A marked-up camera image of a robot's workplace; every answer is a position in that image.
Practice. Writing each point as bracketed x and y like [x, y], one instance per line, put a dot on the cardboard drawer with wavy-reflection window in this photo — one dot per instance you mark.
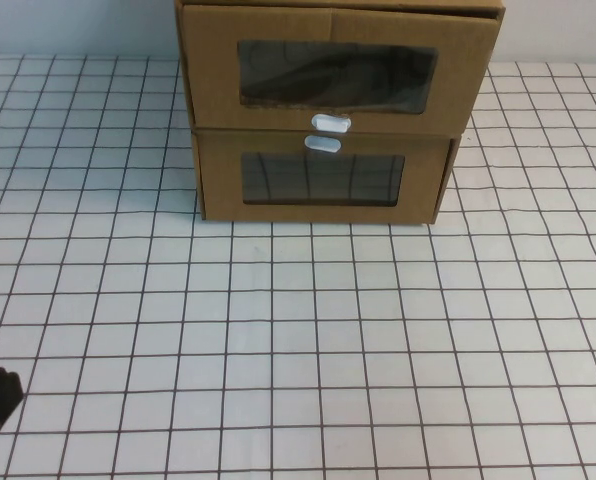
[213, 75]

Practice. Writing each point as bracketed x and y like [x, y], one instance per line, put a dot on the brown cardboard shoe box shell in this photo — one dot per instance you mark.
[503, 7]

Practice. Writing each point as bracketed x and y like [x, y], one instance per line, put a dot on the cardboard drawer with grid-reflection window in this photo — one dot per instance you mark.
[218, 175]

